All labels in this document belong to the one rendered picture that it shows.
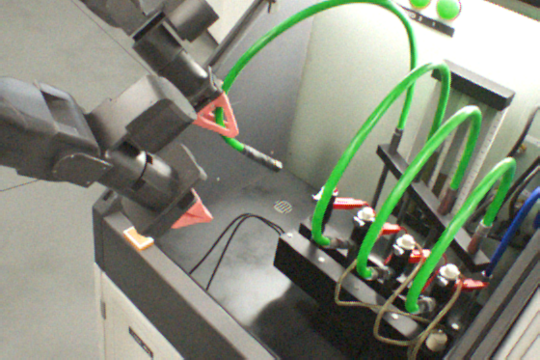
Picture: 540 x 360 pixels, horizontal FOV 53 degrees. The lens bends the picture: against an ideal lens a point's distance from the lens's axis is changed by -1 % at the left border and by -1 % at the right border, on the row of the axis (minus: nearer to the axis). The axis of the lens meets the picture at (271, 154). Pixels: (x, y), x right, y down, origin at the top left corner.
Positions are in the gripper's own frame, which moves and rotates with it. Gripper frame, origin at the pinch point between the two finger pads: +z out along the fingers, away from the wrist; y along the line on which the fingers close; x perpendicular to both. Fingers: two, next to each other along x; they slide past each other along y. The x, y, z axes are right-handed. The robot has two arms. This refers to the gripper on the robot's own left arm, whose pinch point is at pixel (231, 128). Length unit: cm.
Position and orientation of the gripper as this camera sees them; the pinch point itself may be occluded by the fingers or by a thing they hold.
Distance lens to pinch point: 87.4
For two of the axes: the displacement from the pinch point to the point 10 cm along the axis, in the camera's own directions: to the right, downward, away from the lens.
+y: -1.4, -4.1, 9.0
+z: 6.1, 6.8, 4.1
